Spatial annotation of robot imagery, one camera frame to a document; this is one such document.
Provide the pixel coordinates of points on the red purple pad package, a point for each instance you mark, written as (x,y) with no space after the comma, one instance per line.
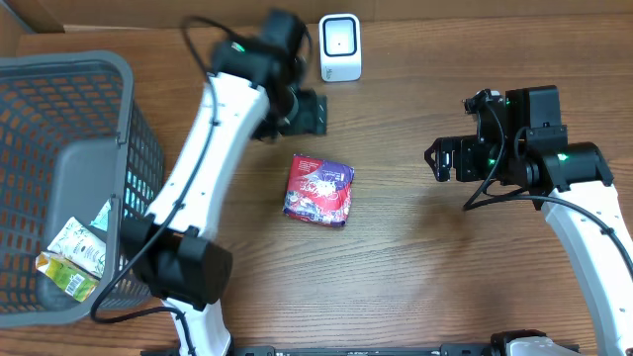
(318,191)

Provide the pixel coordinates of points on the green yellow sachet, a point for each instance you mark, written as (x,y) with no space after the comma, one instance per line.
(71,279)

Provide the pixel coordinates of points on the white barcode scanner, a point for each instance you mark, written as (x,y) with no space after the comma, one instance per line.
(340,50)

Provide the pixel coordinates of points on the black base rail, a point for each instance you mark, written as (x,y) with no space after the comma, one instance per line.
(459,349)

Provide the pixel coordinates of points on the teal wipes packet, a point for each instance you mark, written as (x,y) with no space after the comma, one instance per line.
(101,221)

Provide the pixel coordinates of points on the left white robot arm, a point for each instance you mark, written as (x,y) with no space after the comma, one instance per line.
(252,91)

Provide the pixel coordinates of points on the white shampoo tube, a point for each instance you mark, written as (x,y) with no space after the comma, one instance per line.
(81,246)

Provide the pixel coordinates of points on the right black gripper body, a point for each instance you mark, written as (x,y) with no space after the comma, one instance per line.
(455,159)

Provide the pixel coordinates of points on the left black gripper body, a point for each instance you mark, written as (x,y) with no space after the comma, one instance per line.
(311,115)

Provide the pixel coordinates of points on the grey plastic basket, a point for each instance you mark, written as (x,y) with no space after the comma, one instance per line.
(73,143)

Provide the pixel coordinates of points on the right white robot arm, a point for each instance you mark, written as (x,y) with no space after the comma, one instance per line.
(521,152)

